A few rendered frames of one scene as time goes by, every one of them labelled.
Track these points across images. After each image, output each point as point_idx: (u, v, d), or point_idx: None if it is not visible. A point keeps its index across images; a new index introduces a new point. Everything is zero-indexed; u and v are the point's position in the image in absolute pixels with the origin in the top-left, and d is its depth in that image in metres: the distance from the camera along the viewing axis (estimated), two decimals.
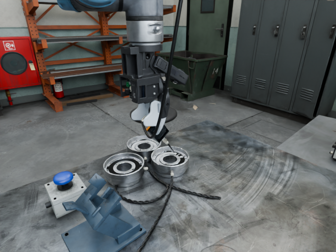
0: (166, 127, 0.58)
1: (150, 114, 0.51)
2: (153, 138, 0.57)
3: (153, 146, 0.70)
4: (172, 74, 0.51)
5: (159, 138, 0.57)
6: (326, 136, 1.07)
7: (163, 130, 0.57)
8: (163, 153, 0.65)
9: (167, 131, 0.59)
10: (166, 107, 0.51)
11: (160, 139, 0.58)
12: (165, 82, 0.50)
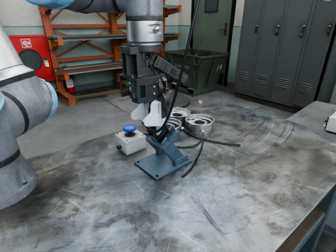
0: (166, 127, 0.58)
1: (150, 114, 0.51)
2: (154, 138, 0.57)
3: (184, 115, 0.90)
4: (172, 74, 0.51)
5: (160, 138, 0.57)
6: (321, 115, 1.27)
7: (163, 130, 0.57)
8: None
9: (167, 131, 0.58)
10: (166, 107, 0.51)
11: (161, 139, 0.58)
12: (165, 82, 0.50)
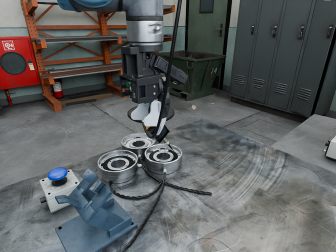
0: (166, 127, 0.58)
1: (150, 114, 0.51)
2: (154, 138, 0.57)
3: (148, 144, 0.71)
4: (172, 74, 0.51)
5: (160, 138, 0.57)
6: (321, 134, 1.09)
7: (163, 130, 0.57)
8: None
9: (167, 131, 0.58)
10: (166, 107, 0.51)
11: (161, 139, 0.58)
12: (165, 82, 0.50)
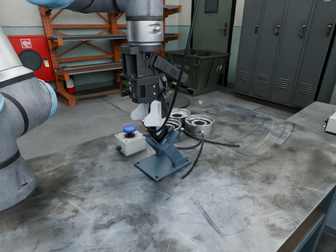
0: (166, 127, 0.58)
1: (150, 114, 0.51)
2: (154, 138, 0.57)
3: (184, 116, 0.90)
4: (172, 74, 0.51)
5: (160, 138, 0.57)
6: (321, 116, 1.27)
7: (163, 130, 0.57)
8: None
9: (167, 131, 0.58)
10: (166, 107, 0.51)
11: (161, 139, 0.58)
12: (165, 82, 0.50)
